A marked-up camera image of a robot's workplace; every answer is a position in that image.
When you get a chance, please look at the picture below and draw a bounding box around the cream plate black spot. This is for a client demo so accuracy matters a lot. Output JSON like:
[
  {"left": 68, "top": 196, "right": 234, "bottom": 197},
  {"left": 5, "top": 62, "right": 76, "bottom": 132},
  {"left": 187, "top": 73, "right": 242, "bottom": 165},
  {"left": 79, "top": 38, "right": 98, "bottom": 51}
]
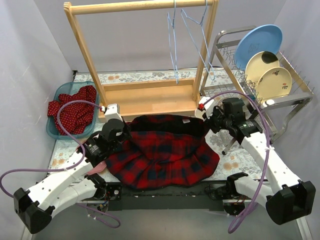
[{"left": 244, "top": 51, "right": 280, "bottom": 87}]

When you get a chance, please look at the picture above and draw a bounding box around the blue wire hanger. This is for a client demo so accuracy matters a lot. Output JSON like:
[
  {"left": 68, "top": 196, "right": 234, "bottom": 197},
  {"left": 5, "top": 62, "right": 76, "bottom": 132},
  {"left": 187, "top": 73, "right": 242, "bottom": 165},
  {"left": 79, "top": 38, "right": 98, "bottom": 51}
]
[
  {"left": 167, "top": 0, "right": 179, "bottom": 85},
  {"left": 180, "top": 0, "right": 216, "bottom": 81}
]

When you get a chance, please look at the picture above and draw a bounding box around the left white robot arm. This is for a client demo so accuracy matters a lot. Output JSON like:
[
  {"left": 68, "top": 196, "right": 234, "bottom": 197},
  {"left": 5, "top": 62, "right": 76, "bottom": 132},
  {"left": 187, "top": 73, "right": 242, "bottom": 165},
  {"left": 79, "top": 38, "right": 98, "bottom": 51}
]
[{"left": 13, "top": 117, "right": 131, "bottom": 234}]

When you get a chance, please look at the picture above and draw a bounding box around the wooden clothes rack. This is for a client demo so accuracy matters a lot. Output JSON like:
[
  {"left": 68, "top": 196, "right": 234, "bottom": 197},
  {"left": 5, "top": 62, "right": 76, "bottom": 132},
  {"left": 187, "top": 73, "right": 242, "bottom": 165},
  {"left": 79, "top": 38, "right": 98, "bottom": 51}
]
[{"left": 63, "top": 0, "right": 219, "bottom": 120}]

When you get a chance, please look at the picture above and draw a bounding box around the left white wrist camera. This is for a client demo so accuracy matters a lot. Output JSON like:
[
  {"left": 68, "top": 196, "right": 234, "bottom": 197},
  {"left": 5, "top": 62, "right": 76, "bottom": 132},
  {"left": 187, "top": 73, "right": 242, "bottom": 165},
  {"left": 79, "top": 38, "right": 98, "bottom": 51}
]
[{"left": 98, "top": 103, "right": 124, "bottom": 123}]

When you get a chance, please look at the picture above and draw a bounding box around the pink polka dot plate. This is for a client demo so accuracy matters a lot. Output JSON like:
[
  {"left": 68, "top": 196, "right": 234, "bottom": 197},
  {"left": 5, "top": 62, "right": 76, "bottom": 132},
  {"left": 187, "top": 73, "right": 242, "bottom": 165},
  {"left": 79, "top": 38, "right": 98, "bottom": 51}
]
[{"left": 86, "top": 161, "right": 107, "bottom": 175}]

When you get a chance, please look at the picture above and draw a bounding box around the blue plate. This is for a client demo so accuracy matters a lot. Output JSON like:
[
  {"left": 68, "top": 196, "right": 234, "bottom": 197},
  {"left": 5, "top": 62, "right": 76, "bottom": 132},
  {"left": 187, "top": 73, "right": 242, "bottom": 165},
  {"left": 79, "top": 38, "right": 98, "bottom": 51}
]
[{"left": 234, "top": 24, "right": 283, "bottom": 70}]

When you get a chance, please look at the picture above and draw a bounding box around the metal dish rack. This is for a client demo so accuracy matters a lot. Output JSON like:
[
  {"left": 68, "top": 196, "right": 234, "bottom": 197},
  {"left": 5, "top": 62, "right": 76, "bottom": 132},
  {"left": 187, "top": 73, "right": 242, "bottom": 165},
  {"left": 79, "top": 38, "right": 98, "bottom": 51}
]
[{"left": 200, "top": 24, "right": 313, "bottom": 143}]

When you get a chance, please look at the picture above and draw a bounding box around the red polka dot cloth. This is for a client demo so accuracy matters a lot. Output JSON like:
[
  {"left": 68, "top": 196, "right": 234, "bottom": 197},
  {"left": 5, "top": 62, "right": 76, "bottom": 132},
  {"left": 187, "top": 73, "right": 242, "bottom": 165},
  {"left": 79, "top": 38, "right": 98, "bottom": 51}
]
[{"left": 47, "top": 85, "right": 97, "bottom": 136}]

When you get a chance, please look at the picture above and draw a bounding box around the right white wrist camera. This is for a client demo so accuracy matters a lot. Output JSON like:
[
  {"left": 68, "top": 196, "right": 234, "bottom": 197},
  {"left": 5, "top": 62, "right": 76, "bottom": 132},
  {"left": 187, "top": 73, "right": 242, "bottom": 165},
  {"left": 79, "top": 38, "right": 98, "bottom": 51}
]
[{"left": 196, "top": 96, "right": 215, "bottom": 120}]

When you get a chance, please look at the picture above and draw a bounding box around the cream plate floral print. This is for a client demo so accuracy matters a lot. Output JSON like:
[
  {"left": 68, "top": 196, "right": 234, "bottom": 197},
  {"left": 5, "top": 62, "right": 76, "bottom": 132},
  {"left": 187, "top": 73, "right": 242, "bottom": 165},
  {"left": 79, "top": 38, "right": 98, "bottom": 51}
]
[{"left": 255, "top": 67, "right": 292, "bottom": 101}]

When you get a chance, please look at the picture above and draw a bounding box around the floral table mat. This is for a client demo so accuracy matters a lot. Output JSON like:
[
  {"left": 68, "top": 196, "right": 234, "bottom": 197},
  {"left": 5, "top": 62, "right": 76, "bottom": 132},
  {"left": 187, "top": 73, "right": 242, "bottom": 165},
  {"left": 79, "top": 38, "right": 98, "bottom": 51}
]
[{"left": 49, "top": 68, "right": 262, "bottom": 181}]

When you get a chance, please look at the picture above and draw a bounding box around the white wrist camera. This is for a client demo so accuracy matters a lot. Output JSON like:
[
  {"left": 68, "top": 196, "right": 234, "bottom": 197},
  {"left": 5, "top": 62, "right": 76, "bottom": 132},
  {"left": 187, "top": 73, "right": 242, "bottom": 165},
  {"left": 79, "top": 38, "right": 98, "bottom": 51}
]
[
  {"left": 196, "top": 96, "right": 215, "bottom": 120},
  {"left": 98, "top": 103, "right": 124, "bottom": 123}
]

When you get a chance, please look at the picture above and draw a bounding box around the teal plastic basket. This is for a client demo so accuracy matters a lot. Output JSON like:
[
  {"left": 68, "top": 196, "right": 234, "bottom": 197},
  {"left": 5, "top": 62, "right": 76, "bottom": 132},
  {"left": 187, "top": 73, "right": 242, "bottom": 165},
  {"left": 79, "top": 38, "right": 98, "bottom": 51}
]
[{"left": 46, "top": 81, "right": 100, "bottom": 140}]

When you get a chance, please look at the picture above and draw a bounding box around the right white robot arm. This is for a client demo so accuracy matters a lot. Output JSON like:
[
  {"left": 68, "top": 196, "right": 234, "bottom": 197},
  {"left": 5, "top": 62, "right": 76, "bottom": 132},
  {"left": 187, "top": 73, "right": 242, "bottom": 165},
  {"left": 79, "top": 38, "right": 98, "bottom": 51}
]
[{"left": 204, "top": 97, "right": 316, "bottom": 233}]

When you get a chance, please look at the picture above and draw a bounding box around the purple cable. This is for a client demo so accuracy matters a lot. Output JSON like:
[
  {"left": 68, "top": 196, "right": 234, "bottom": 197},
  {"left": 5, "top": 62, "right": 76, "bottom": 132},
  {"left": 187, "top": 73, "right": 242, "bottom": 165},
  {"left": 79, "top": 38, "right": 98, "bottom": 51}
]
[
  {"left": 0, "top": 99, "right": 121, "bottom": 229},
  {"left": 199, "top": 90, "right": 272, "bottom": 235}
]

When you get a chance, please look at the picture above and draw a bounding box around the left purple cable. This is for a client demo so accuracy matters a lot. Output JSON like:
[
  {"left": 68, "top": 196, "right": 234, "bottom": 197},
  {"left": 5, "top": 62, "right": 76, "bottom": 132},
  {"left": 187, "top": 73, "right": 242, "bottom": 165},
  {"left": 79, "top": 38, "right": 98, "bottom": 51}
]
[{"left": 0, "top": 99, "right": 121, "bottom": 229}]

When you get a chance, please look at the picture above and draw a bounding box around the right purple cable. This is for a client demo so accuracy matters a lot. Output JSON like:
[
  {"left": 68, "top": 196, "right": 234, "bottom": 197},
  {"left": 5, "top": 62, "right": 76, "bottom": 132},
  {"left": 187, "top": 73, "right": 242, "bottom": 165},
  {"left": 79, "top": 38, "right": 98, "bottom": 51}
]
[{"left": 199, "top": 90, "right": 272, "bottom": 235}]

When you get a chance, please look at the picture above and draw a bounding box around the red plaid skirt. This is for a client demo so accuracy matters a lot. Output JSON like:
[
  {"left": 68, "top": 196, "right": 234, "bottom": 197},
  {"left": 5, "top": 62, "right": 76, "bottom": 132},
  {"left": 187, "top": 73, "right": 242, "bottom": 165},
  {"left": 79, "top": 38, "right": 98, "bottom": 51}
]
[{"left": 105, "top": 114, "right": 220, "bottom": 190}]

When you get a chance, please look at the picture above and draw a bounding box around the white mug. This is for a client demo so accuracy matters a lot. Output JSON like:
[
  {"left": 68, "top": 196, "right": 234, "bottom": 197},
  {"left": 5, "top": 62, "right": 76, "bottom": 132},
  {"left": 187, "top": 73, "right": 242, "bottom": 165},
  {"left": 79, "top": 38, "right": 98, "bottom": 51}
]
[{"left": 194, "top": 108, "right": 204, "bottom": 120}]

